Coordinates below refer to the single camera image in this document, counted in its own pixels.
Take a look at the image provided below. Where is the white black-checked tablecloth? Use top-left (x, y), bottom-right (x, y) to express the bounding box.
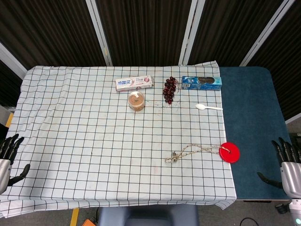
top-left (0, 60), bottom-right (237, 218)

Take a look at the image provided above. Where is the white partition frame post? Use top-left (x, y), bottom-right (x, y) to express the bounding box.
top-left (239, 0), bottom-right (297, 67)
top-left (85, 0), bottom-right (114, 67)
top-left (178, 0), bottom-right (203, 66)
top-left (0, 41), bottom-right (28, 74)

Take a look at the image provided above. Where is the red disc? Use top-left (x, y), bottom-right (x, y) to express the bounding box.
top-left (219, 142), bottom-right (241, 163)

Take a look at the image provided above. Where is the black caster wheel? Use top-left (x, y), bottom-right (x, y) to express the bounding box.
top-left (275, 203), bottom-right (289, 215)

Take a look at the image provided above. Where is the dark red grape bunch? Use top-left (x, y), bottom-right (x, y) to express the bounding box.
top-left (163, 76), bottom-right (179, 105)

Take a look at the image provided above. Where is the white pink toothpaste box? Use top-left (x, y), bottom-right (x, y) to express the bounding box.
top-left (114, 75), bottom-right (155, 93)

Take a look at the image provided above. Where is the blue-grey chair seat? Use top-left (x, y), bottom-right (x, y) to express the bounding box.
top-left (97, 206), bottom-right (200, 226)

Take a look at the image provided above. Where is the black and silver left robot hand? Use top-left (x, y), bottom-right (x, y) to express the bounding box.
top-left (0, 134), bottom-right (31, 194)

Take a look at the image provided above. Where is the blue cookie box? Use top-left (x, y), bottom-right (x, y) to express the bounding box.
top-left (181, 75), bottom-right (223, 91)

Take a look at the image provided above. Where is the clear jar of rubber bands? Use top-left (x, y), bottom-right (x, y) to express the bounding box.
top-left (127, 91), bottom-right (146, 113)

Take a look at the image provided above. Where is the white plastic spoon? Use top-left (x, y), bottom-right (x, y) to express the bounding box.
top-left (195, 104), bottom-right (223, 111)

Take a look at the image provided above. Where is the black floor cable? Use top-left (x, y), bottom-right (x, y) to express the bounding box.
top-left (239, 217), bottom-right (260, 226)

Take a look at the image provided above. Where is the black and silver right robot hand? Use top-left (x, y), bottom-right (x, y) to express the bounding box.
top-left (257, 137), bottom-right (301, 200)

